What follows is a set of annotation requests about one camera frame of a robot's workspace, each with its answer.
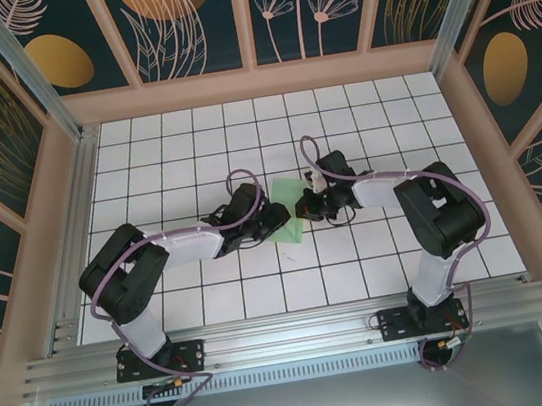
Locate green paper sheet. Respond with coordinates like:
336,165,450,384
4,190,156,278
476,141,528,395
257,174,311,251

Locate long aluminium mounting rail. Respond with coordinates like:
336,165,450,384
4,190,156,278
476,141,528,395
16,278,542,400

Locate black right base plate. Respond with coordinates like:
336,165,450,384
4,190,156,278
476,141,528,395
375,297,470,343

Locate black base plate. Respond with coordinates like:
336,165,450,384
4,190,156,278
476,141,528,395
375,297,470,343
113,337,210,385

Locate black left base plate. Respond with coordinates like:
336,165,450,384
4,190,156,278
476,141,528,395
113,337,210,385

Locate slotted grey cable duct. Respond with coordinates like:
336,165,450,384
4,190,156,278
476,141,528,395
45,345,426,406

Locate aluminium side rail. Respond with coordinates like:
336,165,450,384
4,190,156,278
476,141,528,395
18,124,130,356

